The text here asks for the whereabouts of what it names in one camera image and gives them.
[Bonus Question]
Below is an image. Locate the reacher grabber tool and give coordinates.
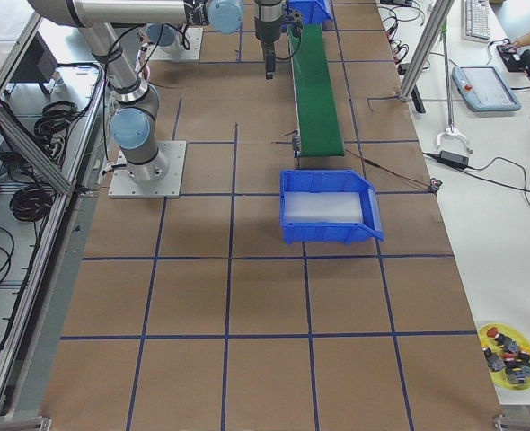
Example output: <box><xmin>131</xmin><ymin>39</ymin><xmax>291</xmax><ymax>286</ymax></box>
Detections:
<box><xmin>436</xmin><ymin>23</ymin><xmax>473</xmax><ymax>154</ymax></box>

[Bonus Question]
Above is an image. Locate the green conveyor belt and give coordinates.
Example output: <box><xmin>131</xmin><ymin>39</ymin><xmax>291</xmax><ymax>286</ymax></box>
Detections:
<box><xmin>290</xmin><ymin>24</ymin><xmax>345</xmax><ymax>158</ymax></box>

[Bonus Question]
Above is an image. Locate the aluminium frame post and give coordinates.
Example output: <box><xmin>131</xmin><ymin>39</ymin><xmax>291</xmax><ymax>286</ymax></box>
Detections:
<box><xmin>398</xmin><ymin>0</ymin><xmax>454</xmax><ymax>101</ymax></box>

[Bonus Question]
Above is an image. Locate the right blue plastic bin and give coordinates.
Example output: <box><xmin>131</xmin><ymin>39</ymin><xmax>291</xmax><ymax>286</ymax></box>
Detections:
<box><xmin>279</xmin><ymin>169</ymin><xmax>384</xmax><ymax>244</ymax></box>

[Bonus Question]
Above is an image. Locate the white foam pad right bin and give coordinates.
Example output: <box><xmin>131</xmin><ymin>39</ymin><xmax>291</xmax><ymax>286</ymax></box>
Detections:
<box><xmin>282</xmin><ymin>192</ymin><xmax>363</xmax><ymax>224</ymax></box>

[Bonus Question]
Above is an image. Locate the black power adapter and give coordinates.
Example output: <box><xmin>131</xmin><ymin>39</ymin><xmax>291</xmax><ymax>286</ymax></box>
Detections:
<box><xmin>438</xmin><ymin>150</ymin><xmax>469</xmax><ymax>170</ymax></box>

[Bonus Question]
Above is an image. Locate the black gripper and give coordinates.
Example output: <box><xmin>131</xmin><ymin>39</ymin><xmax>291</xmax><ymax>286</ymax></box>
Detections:
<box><xmin>254</xmin><ymin>16</ymin><xmax>303</xmax><ymax>80</ymax></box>

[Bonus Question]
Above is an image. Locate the yellow bowl of buttons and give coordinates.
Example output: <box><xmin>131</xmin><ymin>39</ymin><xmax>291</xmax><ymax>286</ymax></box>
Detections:
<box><xmin>477</xmin><ymin>322</ymin><xmax>530</xmax><ymax>391</ymax></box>

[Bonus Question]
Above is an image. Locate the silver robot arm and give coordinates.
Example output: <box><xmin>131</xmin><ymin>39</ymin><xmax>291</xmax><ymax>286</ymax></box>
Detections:
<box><xmin>30</xmin><ymin>1</ymin><xmax>243</xmax><ymax>182</ymax></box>

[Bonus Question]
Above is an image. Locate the left blue plastic bin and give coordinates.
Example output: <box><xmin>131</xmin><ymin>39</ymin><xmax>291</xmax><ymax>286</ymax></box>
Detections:
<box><xmin>289</xmin><ymin>0</ymin><xmax>333</xmax><ymax>24</ymax></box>

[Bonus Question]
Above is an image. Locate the brown paper table cover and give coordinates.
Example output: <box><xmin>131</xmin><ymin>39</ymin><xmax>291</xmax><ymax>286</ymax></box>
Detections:
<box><xmin>41</xmin><ymin>1</ymin><xmax>499</xmax><ymax>430</ymax></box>

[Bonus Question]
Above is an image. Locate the teach pendant tablet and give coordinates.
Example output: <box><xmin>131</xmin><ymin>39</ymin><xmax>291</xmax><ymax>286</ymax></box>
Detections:
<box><xmin>452</xmin><ymin>66</ymin><xmax>522</xmax><ymax>112</ymax></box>

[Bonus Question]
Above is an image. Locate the blue plastic bin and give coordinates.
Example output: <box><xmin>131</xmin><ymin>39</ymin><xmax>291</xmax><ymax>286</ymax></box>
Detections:
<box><xmin>289</xmin><ymin>0</ymin><xmax>333</xmax><ymax>24</ymax></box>
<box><xmin>279</xmin><ymin>169</ymin><xmax>384</xmax><ymax>244</ymax></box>

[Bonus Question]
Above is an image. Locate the white keyboard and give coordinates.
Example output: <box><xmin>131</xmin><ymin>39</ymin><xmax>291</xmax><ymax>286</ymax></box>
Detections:
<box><xmin>461</xmin><ymin>0</ymin><xmax>490</xmax><ymax>43</ymax></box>

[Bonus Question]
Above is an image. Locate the red black conveyor wire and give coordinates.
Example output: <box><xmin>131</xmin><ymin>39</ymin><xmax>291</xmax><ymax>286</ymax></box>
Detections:
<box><xmin>344</xmin><ymin>149</ymin><xmax>442</xmax><ymax>193</ymax></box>

